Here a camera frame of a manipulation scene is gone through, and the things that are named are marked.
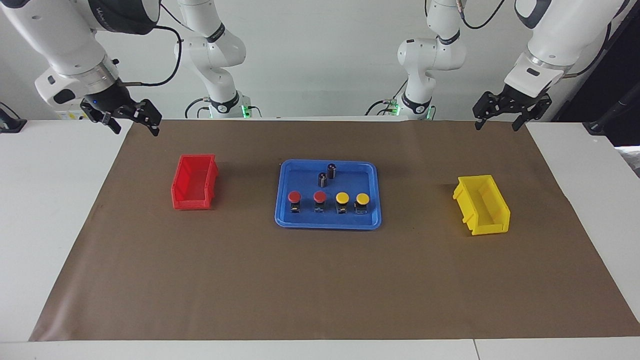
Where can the brown paper table mat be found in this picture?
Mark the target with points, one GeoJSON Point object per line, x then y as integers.
{"type": "Point", "coordinates": [250, 280]}

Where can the black stand pole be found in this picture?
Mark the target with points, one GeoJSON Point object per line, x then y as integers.
{"type": "Point", "coordinates": [600, 125]}

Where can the yellow plastic storage bin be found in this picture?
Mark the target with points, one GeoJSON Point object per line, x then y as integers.
{"type": "Point", "coordinates": [492, 229]}

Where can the grey crumpled plastic sheet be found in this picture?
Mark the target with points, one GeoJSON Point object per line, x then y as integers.
{"type": "Point", "coordinates": [631, 157]}

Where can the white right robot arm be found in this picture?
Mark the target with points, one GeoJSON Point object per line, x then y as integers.
{"type": "Point", "coordinates": [55, 35]}

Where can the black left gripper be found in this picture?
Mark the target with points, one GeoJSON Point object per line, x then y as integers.
{"type": "Point", "coordinates": [517, 102]}

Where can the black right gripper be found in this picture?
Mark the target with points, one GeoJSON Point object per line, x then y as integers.
{"type": "Point", "coordinates": [110, 97]}

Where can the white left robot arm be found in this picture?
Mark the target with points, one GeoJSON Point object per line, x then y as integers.
{"type": "Point", "coordinates": [560, 35]}

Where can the black cylindrical capacitor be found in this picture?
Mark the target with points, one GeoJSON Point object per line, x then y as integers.
{"type": "Point", "coordinates": [322, 180]}
{"type": "Point", "coordinates": [331, 171]}

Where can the small black device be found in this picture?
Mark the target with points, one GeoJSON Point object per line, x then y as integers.
{"type": "Point", "coordinates": [10, 125]}

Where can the blue plastic tray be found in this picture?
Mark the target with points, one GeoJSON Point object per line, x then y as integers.
{"type": "Point", "coordinates": [360, 175]}

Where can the yellow push button switch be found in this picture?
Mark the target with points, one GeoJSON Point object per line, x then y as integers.
{"type": "Point", "coordinates": [362, 198]}
{"type": "Point", "coordinates": [342, 197]}

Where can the white base box green light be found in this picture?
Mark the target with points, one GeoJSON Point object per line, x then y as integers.
{"type": "Point", "coordinates": [245, 111]}
{"type": "Point", "coordinates": [394, 107]}

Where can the red plastic storage bin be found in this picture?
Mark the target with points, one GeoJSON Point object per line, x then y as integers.
{"type": "Point", "coordinates": [192, 202]}

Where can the red push button switch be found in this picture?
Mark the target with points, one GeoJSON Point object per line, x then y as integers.
{"type": "Point", "coordinates": [294, 196]}
{"type": "Point", "coordinates": [320, 196]}

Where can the white wall power outlet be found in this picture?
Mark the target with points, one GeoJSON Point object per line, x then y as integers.
{"type": "Point", "coordinates": [70, 115]}

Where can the black backdrop panel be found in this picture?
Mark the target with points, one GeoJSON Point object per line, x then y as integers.
{"type": "Point", "coordinates": [615, 90]}

